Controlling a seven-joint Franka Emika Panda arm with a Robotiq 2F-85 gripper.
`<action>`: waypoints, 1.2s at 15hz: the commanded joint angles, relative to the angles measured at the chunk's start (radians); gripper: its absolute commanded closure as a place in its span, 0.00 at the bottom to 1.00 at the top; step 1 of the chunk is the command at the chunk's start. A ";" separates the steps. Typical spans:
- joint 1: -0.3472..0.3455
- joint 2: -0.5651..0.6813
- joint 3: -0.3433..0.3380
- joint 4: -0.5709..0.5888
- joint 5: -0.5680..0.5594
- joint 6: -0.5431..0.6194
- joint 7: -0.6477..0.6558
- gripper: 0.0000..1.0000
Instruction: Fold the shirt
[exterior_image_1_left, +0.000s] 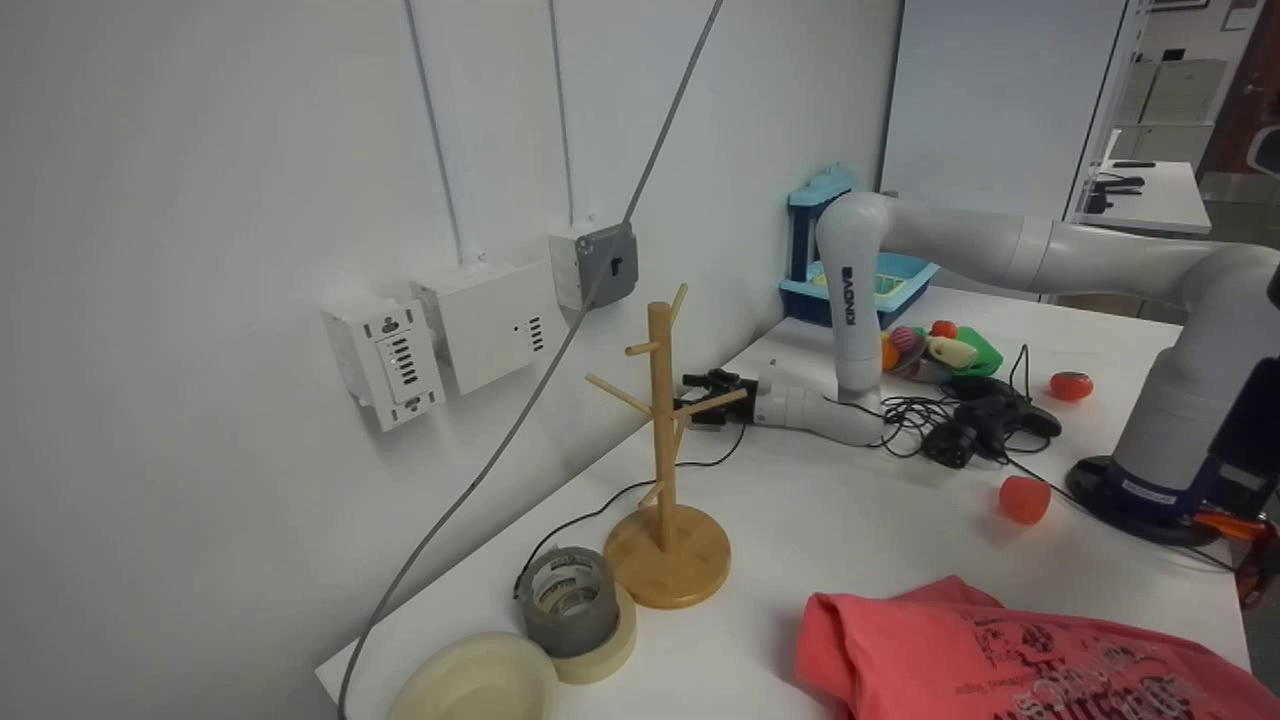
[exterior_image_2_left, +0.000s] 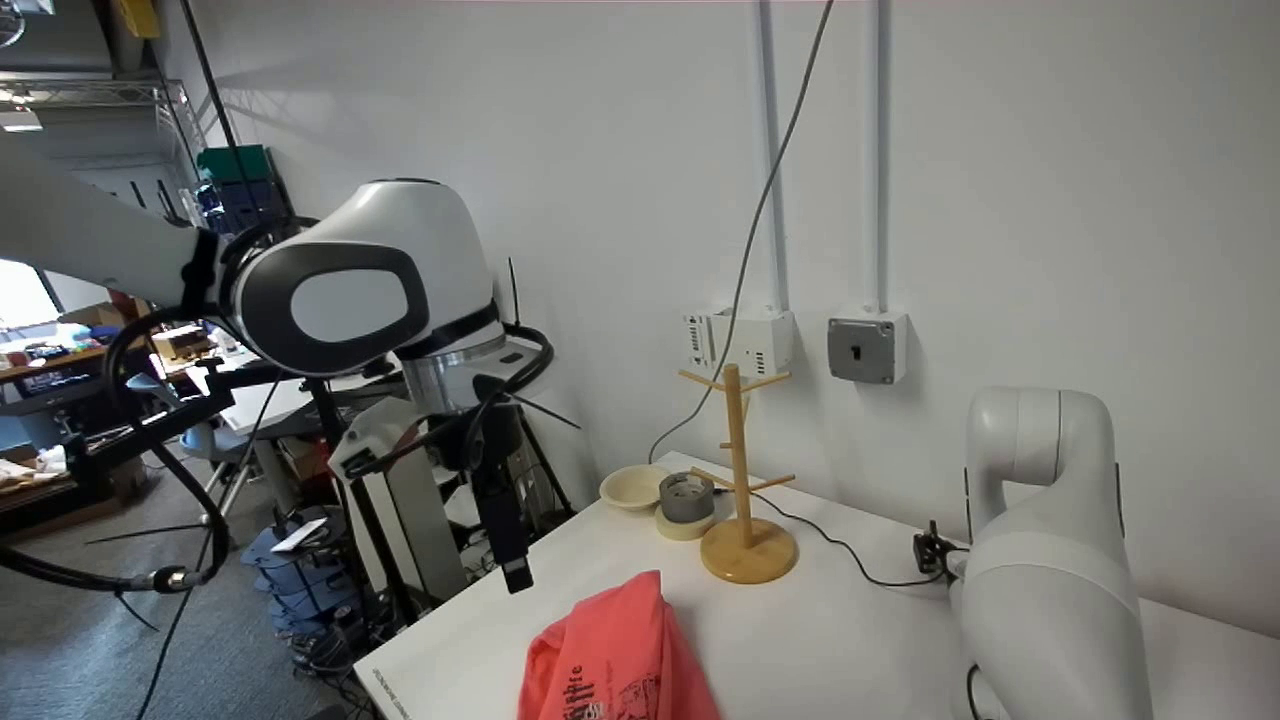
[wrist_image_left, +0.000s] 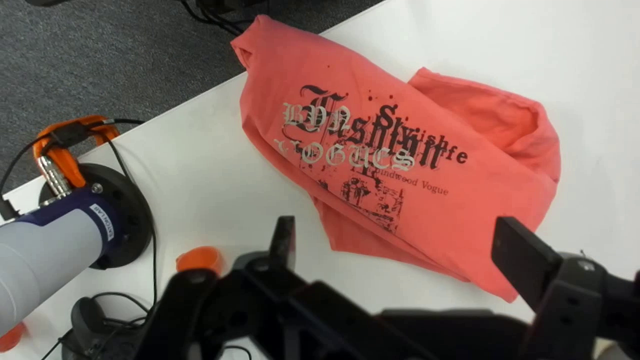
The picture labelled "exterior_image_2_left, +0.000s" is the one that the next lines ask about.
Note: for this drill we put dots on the white wall socket box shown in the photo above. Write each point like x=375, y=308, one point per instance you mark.
x=745, y=342

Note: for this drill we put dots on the pink shirt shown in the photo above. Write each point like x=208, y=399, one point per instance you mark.
x=620, y=650

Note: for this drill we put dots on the stack of green blue crates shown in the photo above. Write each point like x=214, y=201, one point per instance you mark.
x=240, y=185

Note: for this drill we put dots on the wooden mug tree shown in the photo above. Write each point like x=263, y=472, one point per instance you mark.
x=745, y=550

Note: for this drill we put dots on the black plug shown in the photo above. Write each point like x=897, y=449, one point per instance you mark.
x=932, y=552

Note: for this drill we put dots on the cream bowl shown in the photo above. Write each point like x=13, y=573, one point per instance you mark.
x=630, y=488

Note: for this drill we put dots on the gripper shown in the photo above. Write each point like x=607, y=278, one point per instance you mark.
x=480, y=435

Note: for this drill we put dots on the heap of blue cloth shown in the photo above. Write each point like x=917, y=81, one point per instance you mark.
x=300, y=585

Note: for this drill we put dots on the white table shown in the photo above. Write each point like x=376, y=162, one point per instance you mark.
x=280, y=405

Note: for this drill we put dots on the grey tape roll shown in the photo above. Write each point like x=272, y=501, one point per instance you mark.
x=687, y=498

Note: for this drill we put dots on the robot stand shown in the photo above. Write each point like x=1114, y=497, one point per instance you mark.
x=820, y=640

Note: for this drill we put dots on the cream tape roll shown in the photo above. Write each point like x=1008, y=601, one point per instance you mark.
x=680, y=528

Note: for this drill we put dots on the metal truss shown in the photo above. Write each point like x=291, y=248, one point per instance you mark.
x=110, y=92

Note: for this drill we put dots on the white wall conduit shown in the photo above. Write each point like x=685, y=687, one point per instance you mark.
x=772, y=150
x=873, y=150

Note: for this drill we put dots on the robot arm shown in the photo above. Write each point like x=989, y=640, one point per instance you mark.
x=400, y=260

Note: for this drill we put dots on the cluttered wooden desk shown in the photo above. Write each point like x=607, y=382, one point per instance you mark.
x=50, y=380

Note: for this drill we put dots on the grey wall switch box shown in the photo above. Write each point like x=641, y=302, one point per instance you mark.
x=865, y=350

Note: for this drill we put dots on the window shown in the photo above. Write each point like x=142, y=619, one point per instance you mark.
x=22, y=295

